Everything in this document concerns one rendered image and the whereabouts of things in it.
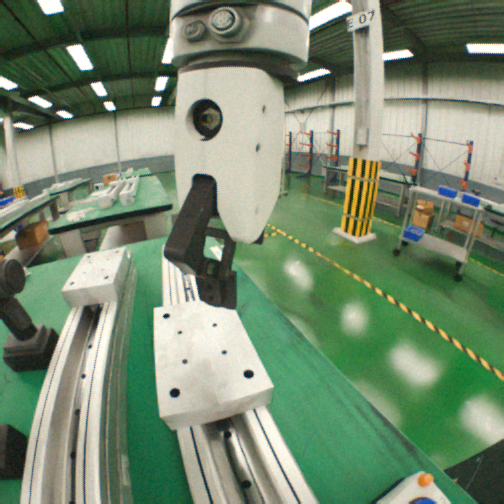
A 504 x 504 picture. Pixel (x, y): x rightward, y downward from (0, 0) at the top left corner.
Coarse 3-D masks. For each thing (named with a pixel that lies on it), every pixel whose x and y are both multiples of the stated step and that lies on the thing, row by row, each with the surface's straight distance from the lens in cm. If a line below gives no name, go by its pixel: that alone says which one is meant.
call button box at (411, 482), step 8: (424, 472) 32; (400, 480) 35; (408, 480) 32; (416, 480) 31; (392, 488) 34; (400, 488) 31; (408, 488) 31; (416, 488) 31; (424, 488) 32; (432, 488) 32; (384, 496) 33; (392, 496) 30; (400, 496) 30; (408, 496) 30; (416, 496) 31; (424, 496) 32; (432, 496) 32; (440, 496) 33
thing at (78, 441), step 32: (128, 256) 60; (128, 288) 53; (96, 320) 46; (128, 320) 49; (64, 352) 39; (96, 352) 36; (128, 352) 45; (64, 384) 37; (96, 384) 32; (64, 416) 36; (96, 416) 30; (32, 448) 34; (64, 448) 36; (96, 448) 29; (32, 480) 32; (64, 480) 35; (96, 480) 28; (128, 480) 34
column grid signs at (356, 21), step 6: (366, 12) 362; (372, 12) 356; (348, 18) 378; (354, 18) 370; (360, 18) 364; (366, 18) 357; (372, 18) 351; (348, 24) 373; (354, 24) 365; (360, 24) 359; (366, 24) 352; (348, 30) 368
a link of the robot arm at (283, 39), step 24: (192, 24) 13; (216, 24) 12; (240, 24) 12; (264, 24) 12; (288, 24) 13; (192, 48) 13; (216, 48) 12; (240, 48) 12; (264, 48) 12; (288, 48) 13
